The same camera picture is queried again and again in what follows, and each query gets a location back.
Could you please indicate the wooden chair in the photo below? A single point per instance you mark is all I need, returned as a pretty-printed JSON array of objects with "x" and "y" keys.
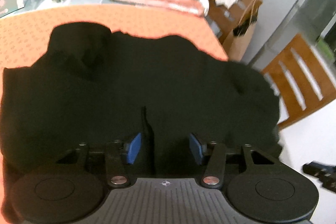
[{"x": 303, "y": 84}]

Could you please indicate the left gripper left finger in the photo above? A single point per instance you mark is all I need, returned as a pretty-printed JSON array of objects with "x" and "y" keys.
[{"x": 131, "y": 148}]

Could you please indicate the brown paper bag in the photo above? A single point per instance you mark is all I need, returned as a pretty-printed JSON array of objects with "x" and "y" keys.
[{"x": 236, "y": 25}]

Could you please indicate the black sweater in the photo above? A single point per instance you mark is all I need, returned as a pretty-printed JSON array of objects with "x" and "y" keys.
[{"x": 228, "y": 102}]

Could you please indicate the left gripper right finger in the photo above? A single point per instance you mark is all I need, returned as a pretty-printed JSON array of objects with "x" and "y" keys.
[{"x": 198, "y": 148}]

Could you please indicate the orange patterned table mat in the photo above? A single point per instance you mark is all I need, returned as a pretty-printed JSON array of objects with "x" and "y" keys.
[{"x": 147, "y": 21}]

